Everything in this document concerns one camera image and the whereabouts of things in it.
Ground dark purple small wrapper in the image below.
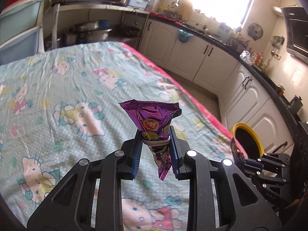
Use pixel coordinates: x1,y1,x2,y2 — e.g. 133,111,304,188
231,138,245,166

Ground purple snack packet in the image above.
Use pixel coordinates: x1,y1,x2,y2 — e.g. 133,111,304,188
120,99,182,181

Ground yellow round trash bin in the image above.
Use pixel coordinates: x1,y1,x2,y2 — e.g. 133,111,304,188
231,123,264,160

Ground white kitchen base cabinets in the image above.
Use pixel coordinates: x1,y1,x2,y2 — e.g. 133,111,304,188
140,19,296,154

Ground dark grey jug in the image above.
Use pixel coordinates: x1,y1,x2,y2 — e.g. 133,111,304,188
289,95,303,115

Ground black stone countertop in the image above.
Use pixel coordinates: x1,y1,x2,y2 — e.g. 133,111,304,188
149,14,301,135

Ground hello kitty patterned table cloth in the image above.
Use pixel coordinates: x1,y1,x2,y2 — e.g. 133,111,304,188
0,41,237,231

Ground black range hood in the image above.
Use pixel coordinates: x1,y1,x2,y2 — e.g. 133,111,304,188
281,7,308,64

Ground steel cooking pot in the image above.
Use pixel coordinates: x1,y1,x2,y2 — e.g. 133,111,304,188
62,20,112,46

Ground blue hanging basket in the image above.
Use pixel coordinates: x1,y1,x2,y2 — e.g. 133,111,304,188
177,29,194,43

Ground black wok pan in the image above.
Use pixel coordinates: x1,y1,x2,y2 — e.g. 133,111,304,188
115,24,141,37

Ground white shelf unit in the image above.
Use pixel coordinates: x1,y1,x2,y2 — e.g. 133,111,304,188
43,2,151,51

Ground plastic drawer cabinet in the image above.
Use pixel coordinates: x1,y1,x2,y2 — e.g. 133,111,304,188
1,0,52,65

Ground light blue plastic box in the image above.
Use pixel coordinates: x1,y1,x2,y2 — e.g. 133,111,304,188
126,0,150,9

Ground round wall decoration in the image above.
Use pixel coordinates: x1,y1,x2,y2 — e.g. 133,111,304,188
247,23,264,41

